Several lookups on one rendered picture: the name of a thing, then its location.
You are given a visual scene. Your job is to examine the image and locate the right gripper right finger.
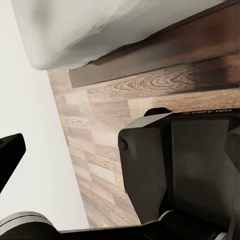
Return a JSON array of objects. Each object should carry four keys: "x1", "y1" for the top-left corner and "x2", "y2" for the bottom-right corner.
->
[{"x1": 224, "y1": 133, "x2": 240, "y2": 173}]

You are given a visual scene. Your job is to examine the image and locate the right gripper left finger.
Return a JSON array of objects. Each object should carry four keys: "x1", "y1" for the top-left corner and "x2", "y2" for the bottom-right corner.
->
[{"x1": 0, "y1": 133, "x2": 26, "y2": 193}]

